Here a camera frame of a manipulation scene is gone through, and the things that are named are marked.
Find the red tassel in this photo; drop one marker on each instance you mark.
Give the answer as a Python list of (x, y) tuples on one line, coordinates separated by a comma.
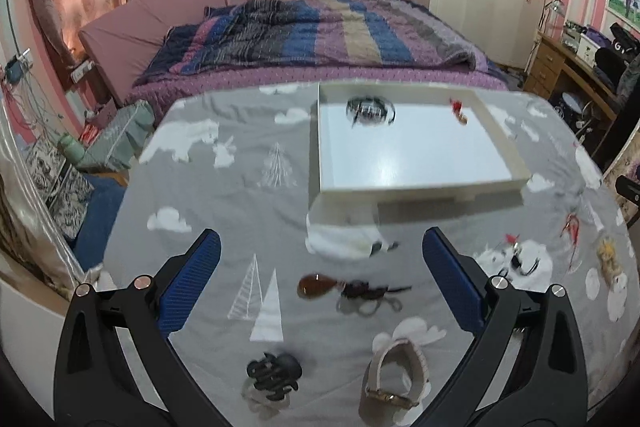
[(573, 232)]

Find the desk lamp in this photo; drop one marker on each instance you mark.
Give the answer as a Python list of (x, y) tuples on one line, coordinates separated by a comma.
[(556, 7)]

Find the white power strip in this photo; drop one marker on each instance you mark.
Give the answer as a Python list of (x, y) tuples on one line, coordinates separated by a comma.
[(82, 69)]

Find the yellow bear charm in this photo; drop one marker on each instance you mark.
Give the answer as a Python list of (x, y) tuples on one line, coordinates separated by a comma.
[(608, 257)]

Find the white shallow tray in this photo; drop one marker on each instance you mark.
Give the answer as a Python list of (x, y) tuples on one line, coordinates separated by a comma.
[(400, 152)]

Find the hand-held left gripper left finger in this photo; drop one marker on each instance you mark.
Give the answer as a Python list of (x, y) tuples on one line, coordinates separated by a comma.
[(187, 287)]

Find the white leather wristband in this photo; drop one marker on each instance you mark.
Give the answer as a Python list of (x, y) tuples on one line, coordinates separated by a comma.
[(382, 394)]

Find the black claw hair clip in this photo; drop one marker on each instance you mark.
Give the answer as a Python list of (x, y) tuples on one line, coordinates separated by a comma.
[(275, 369)]

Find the striped quilt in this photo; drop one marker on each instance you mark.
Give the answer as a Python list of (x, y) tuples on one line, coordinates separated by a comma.
[(310, 27)]

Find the green bottle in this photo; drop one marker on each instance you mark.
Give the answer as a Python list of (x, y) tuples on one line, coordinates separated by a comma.
[(70, 147)]

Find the floral storage box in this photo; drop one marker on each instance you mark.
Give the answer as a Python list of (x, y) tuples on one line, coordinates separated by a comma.
[(55, 187)]

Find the pink padded headboard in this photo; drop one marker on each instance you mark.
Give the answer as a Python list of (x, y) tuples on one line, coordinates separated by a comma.
[(135, 27)]

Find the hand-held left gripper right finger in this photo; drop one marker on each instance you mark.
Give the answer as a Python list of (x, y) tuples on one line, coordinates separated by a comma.
[(452, 287)]

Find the white box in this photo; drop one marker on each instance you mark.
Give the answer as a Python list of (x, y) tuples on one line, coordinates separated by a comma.
[(587, 52)]

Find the wooden desk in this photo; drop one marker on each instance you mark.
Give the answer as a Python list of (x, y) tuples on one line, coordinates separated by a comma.
[(545, 62)]

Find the grey printed blanket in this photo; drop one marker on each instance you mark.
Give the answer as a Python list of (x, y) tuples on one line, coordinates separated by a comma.
[(225, 192)]

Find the purple bedsheet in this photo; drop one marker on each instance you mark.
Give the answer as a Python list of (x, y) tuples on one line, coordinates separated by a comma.
[(250, 79)]

